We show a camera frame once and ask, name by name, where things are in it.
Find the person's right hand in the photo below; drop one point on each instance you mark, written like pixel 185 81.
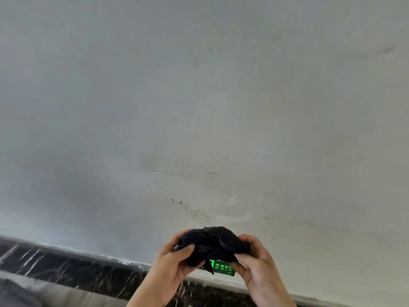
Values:
pixel 260 271

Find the person's left forearm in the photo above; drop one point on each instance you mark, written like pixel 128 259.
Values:
pixel 150 295

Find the black cloth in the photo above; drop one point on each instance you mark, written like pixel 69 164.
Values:
pixel 211 244

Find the green lit exit sign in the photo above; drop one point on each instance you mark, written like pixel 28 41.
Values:
pixel 223 269

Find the person's right forearm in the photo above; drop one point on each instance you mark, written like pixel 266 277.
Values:
pixel 274 297

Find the person's left hand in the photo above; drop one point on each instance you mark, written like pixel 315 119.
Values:
pixel 167 268

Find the person's right thumb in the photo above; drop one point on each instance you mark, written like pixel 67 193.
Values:
pixel 244 259

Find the person's left thumb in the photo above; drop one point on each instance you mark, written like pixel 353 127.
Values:
pixel 184 253

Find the black marble baseboard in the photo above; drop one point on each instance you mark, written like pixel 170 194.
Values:
pixel 80 271

